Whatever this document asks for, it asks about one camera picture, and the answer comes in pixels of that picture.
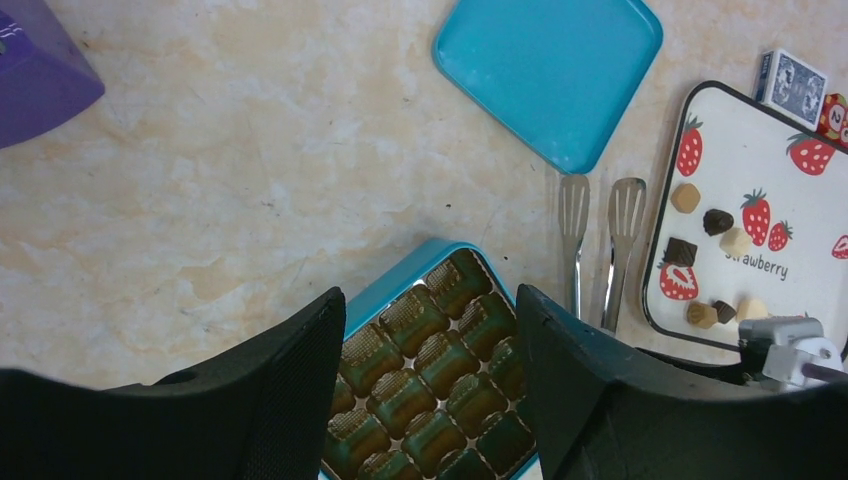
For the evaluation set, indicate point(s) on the tan hexagon chocolate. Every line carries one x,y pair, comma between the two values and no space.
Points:
685,198

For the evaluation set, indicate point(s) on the tan ridged chocolate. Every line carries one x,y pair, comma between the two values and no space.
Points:
701,315

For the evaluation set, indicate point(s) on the teal chocolate box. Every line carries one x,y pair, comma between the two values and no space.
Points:
430,384

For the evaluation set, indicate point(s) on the small dark chocolate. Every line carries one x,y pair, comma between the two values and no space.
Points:
725,311

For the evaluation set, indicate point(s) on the teal box lid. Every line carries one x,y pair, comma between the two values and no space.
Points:
558,74

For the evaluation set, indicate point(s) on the blue playing card deck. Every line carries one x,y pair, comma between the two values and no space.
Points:
791,87

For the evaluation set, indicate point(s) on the strawberry print tray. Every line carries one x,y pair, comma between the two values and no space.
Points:
786,187

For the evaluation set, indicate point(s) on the metal tongs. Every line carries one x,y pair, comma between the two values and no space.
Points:
625,211

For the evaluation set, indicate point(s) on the dark round chocolate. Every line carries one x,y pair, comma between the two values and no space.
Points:
716,222

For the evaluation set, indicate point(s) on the dark square chocolate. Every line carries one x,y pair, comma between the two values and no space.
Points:
680,252

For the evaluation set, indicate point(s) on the red dice block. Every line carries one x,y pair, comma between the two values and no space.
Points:
833,118

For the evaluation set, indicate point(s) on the purple box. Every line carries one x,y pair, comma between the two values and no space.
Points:
45,79

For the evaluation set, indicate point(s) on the white rounded chocolate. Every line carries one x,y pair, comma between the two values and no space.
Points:
751,309

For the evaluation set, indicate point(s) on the white chocolate piece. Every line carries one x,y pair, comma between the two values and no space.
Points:
735,242

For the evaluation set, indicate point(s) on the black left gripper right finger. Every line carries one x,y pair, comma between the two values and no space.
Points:
601,409

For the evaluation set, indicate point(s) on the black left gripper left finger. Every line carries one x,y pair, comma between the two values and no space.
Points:
256,411

